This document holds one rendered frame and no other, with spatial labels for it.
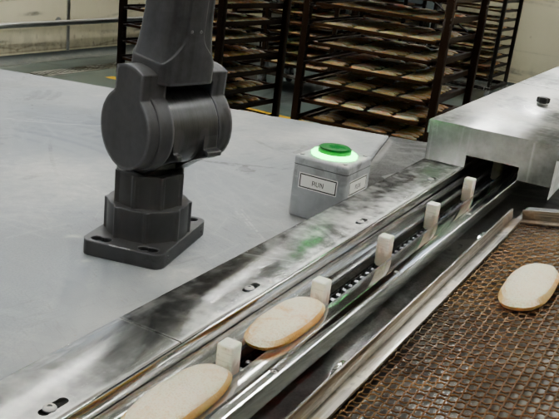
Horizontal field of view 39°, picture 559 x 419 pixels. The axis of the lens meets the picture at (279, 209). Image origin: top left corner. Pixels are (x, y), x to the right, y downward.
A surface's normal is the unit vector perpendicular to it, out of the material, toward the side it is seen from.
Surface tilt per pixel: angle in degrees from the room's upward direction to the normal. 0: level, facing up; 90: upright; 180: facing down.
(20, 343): 0
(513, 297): 23
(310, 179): 90
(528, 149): 90
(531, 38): 90
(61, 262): 0
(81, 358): 0
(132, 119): 90
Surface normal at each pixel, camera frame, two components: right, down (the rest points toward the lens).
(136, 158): -0.70, 0.16
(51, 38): 0.86, 0.26
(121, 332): 0.11, -0.94
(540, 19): -0.49, 0.23
